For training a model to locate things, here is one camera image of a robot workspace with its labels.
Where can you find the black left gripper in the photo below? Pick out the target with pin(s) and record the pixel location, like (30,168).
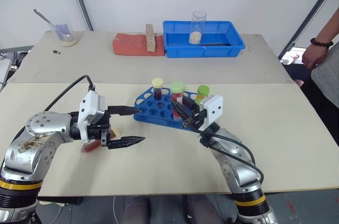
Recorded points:
(95,132)

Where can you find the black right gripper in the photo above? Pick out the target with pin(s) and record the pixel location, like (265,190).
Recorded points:
(197,120)

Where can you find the green-capped red test tube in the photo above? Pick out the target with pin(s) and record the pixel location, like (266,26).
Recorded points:
(177,91)

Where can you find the cream-capped red test tube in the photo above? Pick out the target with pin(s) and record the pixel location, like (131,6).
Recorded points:
(91,147)

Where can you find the bystander's bare forearm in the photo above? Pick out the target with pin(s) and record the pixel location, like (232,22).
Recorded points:
(329,26)

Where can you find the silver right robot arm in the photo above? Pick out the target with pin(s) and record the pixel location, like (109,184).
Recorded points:
(235,160)

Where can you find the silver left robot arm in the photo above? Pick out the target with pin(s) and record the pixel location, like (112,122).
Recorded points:
(31,142)

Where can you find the green-capped orange test tube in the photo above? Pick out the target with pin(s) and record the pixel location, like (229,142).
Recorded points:
(202,92)

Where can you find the blue test tube rack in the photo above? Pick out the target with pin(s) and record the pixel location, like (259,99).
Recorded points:
(151,112)

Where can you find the yellow-capped dark red test tube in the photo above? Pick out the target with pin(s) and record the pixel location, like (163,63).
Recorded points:
(158,87)

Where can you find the bystander's bare hand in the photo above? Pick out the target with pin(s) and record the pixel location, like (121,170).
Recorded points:
(313,55)

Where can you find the blue plastic bin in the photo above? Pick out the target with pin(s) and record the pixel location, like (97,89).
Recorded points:
(204,49)

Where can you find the clear plastic cup with grain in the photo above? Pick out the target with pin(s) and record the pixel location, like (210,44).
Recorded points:
(196,36)

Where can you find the wooden block with holes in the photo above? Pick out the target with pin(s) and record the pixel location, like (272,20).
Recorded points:
(150,38)

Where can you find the red cloth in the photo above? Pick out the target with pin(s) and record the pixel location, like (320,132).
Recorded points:
(129,45)

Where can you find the small black clip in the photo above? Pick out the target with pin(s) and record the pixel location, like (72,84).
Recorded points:
(57,52)

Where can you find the glass beaker with grain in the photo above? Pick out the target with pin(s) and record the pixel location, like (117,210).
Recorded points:
(67,40)

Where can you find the bystander's grey clothing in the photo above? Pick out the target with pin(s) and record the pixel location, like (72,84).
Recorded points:
(328,75)

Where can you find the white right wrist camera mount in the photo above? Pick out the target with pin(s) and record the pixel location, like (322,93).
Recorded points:
(214,108)

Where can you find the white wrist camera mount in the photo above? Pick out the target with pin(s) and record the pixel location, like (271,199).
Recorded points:
(91,106)
(214,108)

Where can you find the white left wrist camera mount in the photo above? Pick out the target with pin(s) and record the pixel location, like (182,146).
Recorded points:
(91,106)

